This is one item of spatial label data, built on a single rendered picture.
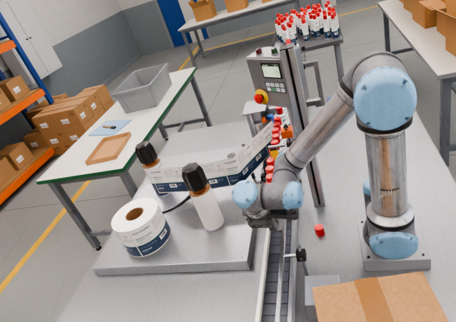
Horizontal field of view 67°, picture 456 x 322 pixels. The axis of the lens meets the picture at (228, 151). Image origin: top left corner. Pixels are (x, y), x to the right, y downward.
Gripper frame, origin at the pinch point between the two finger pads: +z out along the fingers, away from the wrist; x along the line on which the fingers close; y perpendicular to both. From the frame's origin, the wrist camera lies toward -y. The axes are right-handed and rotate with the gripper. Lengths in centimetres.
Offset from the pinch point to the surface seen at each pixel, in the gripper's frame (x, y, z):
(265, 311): 29.5, 2.8, -10.7
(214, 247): 6.7, 25.3, 2.5
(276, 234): 2.7, 1.6, 4.8
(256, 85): -44, 0, -25
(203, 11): -478, 172, 276
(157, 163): -34, 57, 5
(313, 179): -18.1, -13.6, 6.4
